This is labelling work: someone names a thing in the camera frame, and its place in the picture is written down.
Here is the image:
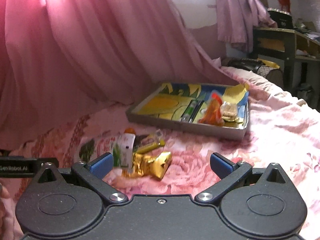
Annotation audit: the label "white green red snack bag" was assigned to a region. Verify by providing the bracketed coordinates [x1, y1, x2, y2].
[74, 133, 136, 172]

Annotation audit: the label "orange red-striped snack bag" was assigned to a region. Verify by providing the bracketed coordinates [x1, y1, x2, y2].
[198, 93, 225, 126]

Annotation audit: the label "gold foil snack packets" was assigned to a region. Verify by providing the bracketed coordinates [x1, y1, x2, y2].
[121, 152, 172, 180]

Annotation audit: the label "yellow snack bar packet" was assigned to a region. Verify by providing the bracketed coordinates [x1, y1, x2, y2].
[133, 129, 165, 154]

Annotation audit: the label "green snack stick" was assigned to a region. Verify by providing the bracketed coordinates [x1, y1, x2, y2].
[181, 100, 200, 122]

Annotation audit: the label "clear-wrapped cracker pack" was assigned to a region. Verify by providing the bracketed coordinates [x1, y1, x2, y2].
[220, 101, 240, 123]

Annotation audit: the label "person's left hand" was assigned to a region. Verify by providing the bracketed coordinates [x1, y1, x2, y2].
[1, 184, 23, 239]

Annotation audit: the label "grey box with colourful lining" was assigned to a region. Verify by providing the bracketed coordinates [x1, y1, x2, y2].
[126, 83, 249, 140]

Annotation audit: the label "pink floral bedspread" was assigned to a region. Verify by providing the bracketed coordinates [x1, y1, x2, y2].
[13, 68, 319, 239]

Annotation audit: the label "dark bag with yellow item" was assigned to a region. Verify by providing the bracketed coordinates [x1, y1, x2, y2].
[222, 58, 284, 88]

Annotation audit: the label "pink curtain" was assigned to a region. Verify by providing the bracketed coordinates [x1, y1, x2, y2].
[1, 0, 236, 150]

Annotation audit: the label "dark wooden desk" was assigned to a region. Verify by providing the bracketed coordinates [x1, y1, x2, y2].
[249, 27, 319, 95]

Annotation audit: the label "mauve hanging cloth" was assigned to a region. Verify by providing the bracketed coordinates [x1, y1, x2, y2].
[216, 0, 277, 53]

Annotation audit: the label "black device on desk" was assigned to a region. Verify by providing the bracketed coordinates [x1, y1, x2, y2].
[267, 8, 294, 29]

